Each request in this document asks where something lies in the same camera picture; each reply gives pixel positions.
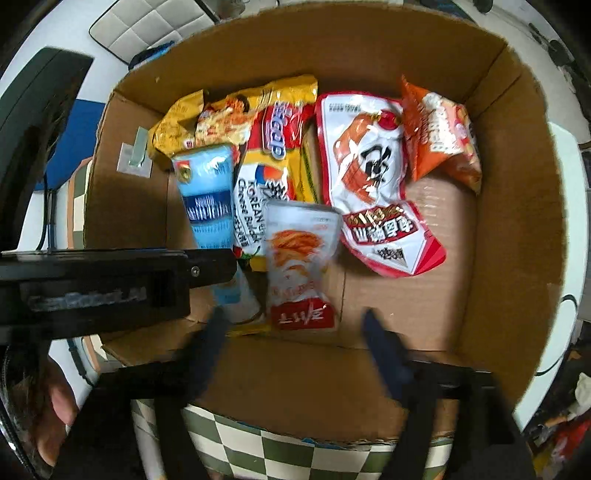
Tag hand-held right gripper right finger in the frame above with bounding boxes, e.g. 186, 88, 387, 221
362, 308, 539, 480

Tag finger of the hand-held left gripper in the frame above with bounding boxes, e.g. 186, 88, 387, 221
0, 46, 95, 252
185, 249, 238, 289

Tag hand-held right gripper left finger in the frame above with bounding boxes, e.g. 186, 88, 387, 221
53, 307, 232, 480

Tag light blue wafer packet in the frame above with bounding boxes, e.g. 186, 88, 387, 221
172, 143, 266, 324

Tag cardboard box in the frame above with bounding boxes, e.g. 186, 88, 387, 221
83, 0, 571, 444

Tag white pouch with red end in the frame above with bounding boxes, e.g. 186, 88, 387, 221
264, 199, 343, 330

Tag yellow instant noodle packet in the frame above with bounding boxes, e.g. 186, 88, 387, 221
196, 76, 324, 259

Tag small yellow snack packet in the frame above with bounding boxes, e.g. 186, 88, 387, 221
152, 90, 206, 162

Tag large red white pouch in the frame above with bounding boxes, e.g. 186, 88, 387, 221
315, 91, 448, 278

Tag orange panda snack packet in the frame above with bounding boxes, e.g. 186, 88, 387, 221
399, 75, 483, 193

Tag person's left hand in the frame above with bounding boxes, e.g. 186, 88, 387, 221
34, 360, 79, 467

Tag blue cushion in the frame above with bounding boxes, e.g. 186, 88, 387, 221
34, 97, 112, 190

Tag green white checkered tablecloth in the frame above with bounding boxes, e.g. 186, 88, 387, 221
67, 157, 451, 480

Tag white padded chair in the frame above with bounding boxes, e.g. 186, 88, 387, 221
89, 0, 218, 65

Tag red bag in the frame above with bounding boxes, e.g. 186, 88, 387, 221
549, 415, 591, 462

